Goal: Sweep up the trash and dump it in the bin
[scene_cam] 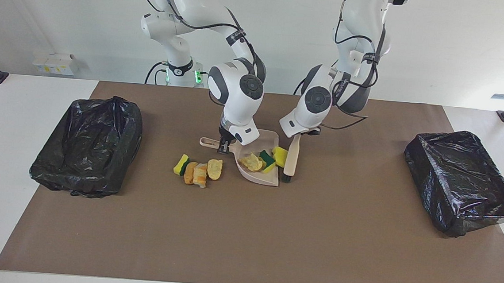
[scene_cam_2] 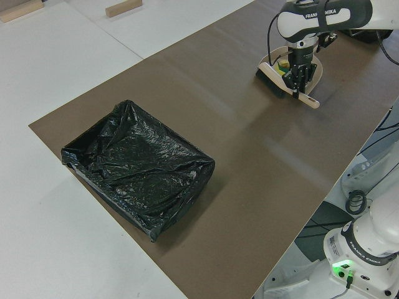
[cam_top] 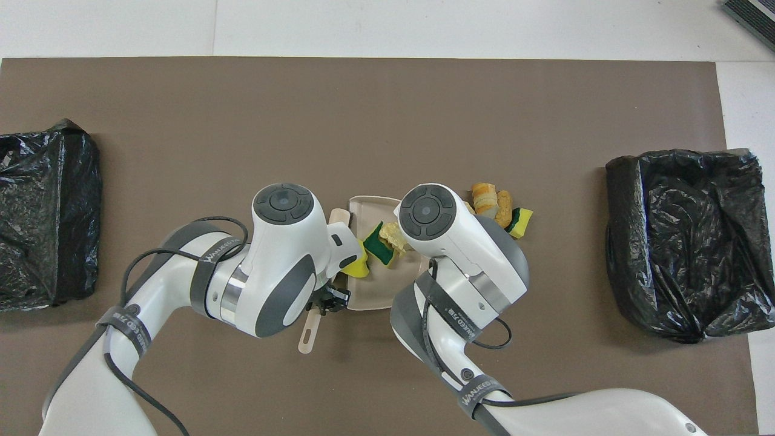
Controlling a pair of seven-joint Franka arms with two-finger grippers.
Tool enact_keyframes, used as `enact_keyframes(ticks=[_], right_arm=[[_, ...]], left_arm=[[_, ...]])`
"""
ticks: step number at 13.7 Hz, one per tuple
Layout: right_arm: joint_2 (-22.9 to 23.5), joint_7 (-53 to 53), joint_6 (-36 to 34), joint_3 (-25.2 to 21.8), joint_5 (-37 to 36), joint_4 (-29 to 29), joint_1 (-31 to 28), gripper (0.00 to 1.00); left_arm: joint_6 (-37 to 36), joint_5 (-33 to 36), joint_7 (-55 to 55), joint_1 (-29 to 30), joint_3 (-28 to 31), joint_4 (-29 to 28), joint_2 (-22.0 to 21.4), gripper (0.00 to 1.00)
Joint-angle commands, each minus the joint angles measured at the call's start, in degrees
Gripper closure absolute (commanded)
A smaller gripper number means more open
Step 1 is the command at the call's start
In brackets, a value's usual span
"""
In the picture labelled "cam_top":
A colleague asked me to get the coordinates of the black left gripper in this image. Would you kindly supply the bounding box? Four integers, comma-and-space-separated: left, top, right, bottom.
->
306, 283, 352, 315

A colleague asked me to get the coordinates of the plain yellow sponge piece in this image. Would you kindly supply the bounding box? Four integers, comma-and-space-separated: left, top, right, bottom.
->
339, 239, 370, 279

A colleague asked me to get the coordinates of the beige hand brush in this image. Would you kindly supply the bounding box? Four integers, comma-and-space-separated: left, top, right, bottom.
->
298, 208, 352, 355

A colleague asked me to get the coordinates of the beige plastic dustpan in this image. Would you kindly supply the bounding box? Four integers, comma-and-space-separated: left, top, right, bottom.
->
347, 195, 432, 311

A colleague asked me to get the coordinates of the wavy green yellow sponge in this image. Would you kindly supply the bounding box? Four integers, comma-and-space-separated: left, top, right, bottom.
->
362, 221, 397, 267

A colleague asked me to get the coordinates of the orange striped croissant piece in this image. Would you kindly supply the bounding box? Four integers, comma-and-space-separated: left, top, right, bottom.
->
380, 221, 412, 254

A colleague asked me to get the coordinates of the striped bread roll chunk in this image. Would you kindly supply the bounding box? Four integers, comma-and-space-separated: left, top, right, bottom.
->
472, 182, 499, 219

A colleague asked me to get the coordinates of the brown round cookie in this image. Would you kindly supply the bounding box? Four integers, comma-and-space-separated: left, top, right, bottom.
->
493, 190, 513, 230

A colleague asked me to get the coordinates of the small green yellow sponge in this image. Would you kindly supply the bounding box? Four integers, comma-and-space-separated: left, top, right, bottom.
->
509, 208, 534, 239

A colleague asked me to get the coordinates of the black bag lined bin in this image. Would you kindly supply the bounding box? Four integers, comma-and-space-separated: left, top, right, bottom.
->
0, 119, 102, 312
605, 149, 775, 344

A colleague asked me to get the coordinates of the brown table mat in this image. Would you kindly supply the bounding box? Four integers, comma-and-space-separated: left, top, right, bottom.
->
0, 58, 759, 436

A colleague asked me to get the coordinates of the grey ribbed device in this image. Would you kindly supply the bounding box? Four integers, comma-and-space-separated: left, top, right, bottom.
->
721, 0, 775, 52

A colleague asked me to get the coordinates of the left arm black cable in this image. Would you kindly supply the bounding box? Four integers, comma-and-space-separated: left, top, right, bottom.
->
103, 216, 250, 436

